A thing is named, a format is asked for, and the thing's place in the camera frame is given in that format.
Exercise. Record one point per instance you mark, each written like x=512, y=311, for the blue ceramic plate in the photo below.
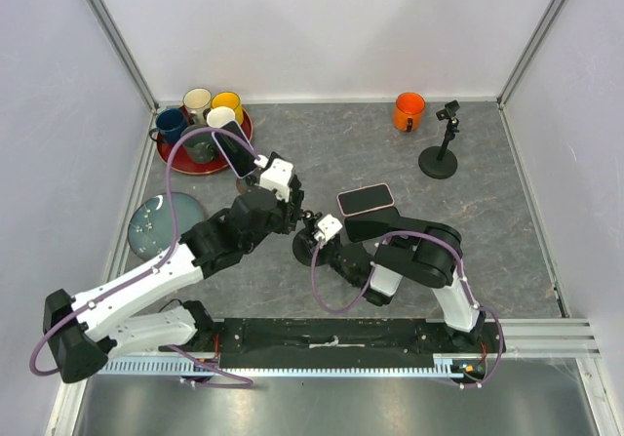
x=150, y=229

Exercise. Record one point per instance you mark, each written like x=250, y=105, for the black phone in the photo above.
x=370, y=224
x=294, y=211

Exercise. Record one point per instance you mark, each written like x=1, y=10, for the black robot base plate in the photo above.
x=338, y=343

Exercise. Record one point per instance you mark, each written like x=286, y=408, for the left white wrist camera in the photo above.
x=275, y=175

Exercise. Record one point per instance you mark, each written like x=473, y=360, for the orange mug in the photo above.
x=408, y=111

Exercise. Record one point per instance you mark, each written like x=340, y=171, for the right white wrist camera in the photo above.
x=326, y=228

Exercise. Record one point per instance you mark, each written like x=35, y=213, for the grey slotted cable duct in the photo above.
x=170, y=365

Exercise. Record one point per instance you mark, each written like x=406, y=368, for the white mug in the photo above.
x=220, y=116

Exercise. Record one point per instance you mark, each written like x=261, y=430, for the blue mug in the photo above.
x=169, y=126

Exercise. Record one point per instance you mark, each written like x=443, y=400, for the cream mug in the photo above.
x=197, y=103

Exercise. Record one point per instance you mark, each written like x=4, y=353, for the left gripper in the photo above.
x=277, y=227

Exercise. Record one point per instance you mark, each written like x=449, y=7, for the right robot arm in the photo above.
x=378, y=258

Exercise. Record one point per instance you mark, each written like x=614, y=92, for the yellow mug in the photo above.
x=232, y=101

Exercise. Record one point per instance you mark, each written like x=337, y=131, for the wooden round-base phone stand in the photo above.
x=243, y=185

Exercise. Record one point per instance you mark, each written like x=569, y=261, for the dark green mug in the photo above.
x=201, y=148

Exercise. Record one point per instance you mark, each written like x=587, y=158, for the phone in purple case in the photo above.
x=236, y=149

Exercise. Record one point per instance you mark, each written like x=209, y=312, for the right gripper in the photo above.
x=329, y=244

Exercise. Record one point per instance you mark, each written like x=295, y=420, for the black round-base phone stand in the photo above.
x=438, y=161

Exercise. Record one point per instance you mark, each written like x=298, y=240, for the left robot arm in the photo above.
x=85, y=331

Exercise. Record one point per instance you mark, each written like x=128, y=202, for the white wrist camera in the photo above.
x=326, y=228
x=275, y=175

